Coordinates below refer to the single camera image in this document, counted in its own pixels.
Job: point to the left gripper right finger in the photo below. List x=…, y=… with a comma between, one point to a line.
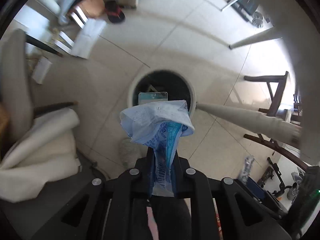
x=223, y=209

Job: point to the blue plastic wrapper bag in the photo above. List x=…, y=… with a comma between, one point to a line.
x=159, y=125

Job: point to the left grey slipper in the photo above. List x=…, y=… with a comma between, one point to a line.
x=129, y=153

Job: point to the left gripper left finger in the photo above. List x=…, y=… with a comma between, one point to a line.
x=101, y=211

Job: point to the white round trash bin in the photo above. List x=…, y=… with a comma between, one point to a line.
x=176, y=85

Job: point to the white folded cushion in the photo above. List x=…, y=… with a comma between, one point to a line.
x=46, y=153

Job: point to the white table leg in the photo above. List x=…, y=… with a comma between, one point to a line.
x=256, y=122

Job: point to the dark wooden chair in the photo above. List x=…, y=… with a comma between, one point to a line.
x=276, y=85

